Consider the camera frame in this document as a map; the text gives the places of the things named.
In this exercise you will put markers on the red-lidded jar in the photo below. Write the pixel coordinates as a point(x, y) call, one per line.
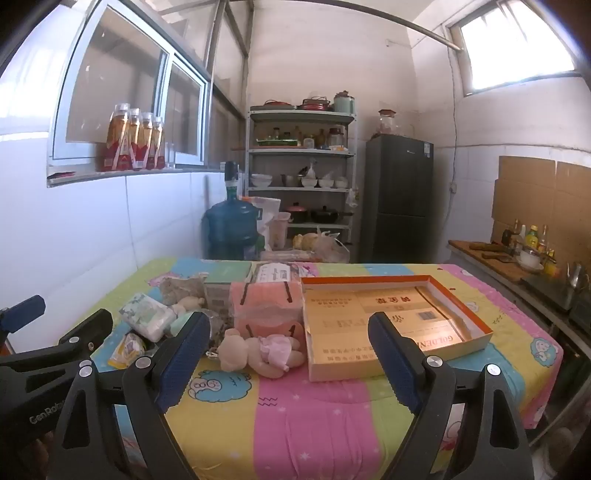
point(336, 138)

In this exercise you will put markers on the mint green canister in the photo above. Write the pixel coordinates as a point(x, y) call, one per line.
point(344, 104)

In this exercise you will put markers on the glass jar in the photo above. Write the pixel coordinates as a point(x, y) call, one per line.
point(387, 123)

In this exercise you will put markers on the metal rod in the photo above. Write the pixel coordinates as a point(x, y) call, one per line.
point(438, 36)

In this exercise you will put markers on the black gas stove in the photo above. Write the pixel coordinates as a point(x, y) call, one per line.
point(549, 288)

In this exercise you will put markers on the cartoon printed tablecloth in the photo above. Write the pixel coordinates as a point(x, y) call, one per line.
point(300, 415)

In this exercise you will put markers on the brown cardboard sheet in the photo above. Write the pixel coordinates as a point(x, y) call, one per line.
point(526, 194)
point(575, 207)

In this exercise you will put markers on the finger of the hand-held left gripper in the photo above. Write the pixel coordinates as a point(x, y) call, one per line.
point(23, 310)
point(87, 330)

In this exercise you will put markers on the clear bottle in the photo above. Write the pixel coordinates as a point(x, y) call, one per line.
point(544, 237)

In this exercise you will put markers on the red pan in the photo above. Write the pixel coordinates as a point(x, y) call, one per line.
point(316, 104)

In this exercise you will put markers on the small yellow bottle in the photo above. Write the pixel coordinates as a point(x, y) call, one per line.
point(550, 263)

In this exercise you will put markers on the blue water jug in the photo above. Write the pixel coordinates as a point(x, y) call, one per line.
point(231, 226)

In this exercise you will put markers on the orange drink bottle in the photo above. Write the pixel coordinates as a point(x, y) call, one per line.
point(134, 143)
point(115, 143)
point(158, 145)
point(146, 145)

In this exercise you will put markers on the green plush toy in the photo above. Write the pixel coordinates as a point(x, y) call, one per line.
point(181, 323)

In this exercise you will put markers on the sliding window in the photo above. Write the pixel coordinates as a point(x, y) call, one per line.
point(124, 78)

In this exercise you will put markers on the white sack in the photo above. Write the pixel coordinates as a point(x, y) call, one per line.
point(265, 207)

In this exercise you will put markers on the leaf print tissue packet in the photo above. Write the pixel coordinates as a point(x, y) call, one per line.
point(147, 314)

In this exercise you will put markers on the black water pump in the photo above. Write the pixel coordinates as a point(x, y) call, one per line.
point(231, 175)

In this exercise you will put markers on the beige teddy bear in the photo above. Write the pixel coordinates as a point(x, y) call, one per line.
point(191, 303)

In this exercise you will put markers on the clear plastic food pack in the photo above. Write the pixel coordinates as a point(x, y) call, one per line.
point(286, 255)

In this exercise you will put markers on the pink tissue pack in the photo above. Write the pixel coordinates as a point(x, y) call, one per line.
point(263, 300)

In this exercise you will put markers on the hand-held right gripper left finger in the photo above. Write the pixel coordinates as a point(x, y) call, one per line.
point(182, 360)

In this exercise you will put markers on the pink plastic jug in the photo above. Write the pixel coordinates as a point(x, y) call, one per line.
point(279, 230)

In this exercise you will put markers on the large white bowl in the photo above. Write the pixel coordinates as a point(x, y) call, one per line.
point(261, 181)

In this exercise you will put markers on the kitchen counter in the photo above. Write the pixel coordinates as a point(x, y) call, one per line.
point(485, 263)

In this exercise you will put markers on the yellow snack packet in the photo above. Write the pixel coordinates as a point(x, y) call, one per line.
point(127, 350)

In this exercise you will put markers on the green tray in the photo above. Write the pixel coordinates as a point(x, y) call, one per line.
point(277, 142)

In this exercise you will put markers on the glass cup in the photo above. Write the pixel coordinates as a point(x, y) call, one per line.
point(170, 157)

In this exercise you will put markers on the dark fridge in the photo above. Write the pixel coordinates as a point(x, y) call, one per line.
point(397, 194)

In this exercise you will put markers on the red flat packet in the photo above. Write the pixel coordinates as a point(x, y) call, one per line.
point(62, 175)

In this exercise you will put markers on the small wall window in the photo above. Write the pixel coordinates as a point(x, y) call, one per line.
point(508, 46)

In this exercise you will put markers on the grey plush toy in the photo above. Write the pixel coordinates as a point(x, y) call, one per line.
point(180, 288)

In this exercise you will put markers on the baby doll pink dress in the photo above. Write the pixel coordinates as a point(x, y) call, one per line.
point(272, 350)

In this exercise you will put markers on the green yellow-capped bottle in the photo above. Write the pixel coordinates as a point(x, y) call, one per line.
point(532, 237)

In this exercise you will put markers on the red lidded pot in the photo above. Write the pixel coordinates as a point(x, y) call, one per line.
point(296, 213)

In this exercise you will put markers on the orange-rimmed cardboard box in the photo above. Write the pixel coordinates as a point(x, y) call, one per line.
point(346, 323)

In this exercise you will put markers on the metal shelf rack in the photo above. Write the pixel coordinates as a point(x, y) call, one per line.
point(295, 152)

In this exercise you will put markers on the black wok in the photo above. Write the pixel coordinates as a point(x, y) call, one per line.
point(325, 215)

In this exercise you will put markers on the white printed box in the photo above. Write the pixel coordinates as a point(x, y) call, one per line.
point(277, 272)

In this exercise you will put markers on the dark sauce bottle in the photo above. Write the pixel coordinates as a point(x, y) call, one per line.
point(515, 233)

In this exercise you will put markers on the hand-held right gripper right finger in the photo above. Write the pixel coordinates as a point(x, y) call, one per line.
point(392, 364)

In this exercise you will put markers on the plastic bag of potatoes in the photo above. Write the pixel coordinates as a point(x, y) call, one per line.
point(323, 247)

